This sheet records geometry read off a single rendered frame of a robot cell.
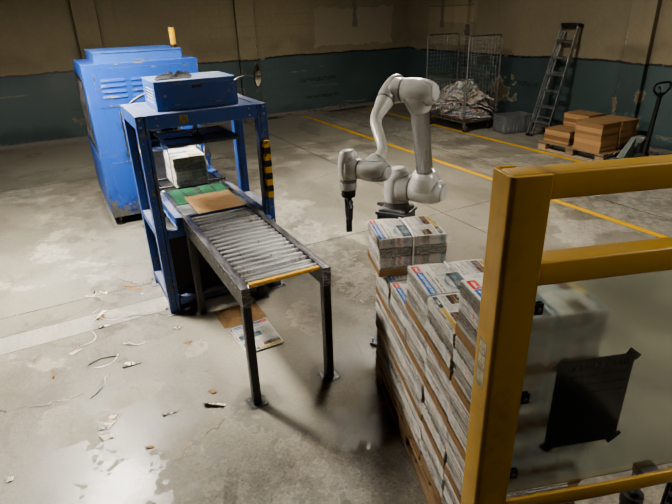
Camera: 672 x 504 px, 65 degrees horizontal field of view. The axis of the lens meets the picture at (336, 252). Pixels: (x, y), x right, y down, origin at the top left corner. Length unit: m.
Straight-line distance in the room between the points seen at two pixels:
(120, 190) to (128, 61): 1.38
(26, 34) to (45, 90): 0.95
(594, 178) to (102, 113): 5.51
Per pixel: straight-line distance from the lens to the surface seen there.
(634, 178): 1.25
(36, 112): 11.36
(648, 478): 1.83
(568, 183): 1.16
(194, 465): 3.07
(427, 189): 3.13
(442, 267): 2.48
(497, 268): 1.16
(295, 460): 2.99
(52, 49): 11.27
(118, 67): 6.17
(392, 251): 2.80
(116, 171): 6.32
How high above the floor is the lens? 2.15
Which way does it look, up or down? 25 degrees down
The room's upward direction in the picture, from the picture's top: 2 degrees counter-clockwise
